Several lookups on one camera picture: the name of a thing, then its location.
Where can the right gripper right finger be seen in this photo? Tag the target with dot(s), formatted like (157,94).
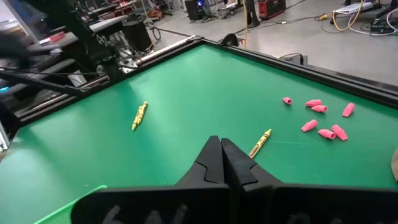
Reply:
(311,205)

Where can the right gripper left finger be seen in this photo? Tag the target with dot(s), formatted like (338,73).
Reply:
(155,205)

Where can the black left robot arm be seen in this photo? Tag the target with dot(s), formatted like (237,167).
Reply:
(93,46)

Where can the pink eraser cap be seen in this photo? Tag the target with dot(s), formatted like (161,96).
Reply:
(348,109)
(319,108)
(287,100)
(327,134)
(339,132)
(313,103)
(309,125)

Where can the black floor bin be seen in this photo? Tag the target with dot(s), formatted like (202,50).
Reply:
(136,35)

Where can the gray computer desk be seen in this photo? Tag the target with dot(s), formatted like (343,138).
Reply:
(105,23)

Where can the black floor device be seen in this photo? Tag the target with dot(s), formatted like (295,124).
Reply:
(381,25)

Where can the red flat box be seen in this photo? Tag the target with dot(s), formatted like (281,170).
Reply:
(57,36)

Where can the black lit computer tower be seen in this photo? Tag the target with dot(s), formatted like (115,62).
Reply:
(194,9)

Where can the red black toolbox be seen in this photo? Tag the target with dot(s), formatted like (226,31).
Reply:
(272,7)

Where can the black aluminium table frame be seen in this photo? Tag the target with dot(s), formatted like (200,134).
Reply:
(342,82)

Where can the silver frame bracket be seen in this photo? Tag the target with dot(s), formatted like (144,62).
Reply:
(3,137)

